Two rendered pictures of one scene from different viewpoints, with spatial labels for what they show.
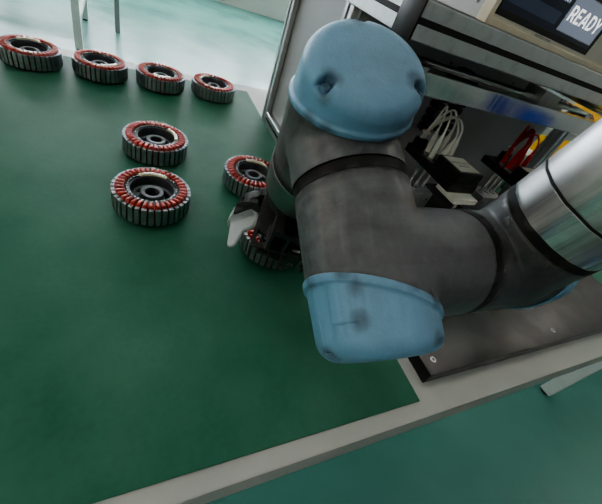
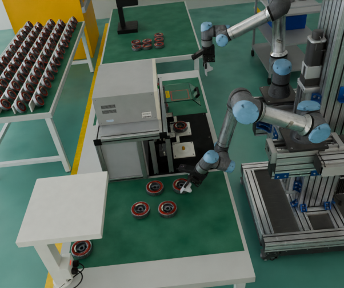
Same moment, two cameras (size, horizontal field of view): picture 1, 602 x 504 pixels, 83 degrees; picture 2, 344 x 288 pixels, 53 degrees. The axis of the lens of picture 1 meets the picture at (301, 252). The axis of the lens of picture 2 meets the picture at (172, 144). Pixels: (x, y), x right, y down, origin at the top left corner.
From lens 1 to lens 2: 182 cm
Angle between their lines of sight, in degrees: 40
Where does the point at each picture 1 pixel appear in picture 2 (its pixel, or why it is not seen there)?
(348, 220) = (224, 163)
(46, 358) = (212, 222)
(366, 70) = (214, 155)
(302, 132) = (214, 163)
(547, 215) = (225, 146)
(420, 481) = not seen: hidden behind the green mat
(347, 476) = not seen: hidden behind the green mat
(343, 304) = (231, 167)
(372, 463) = not seen: hidden behind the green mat
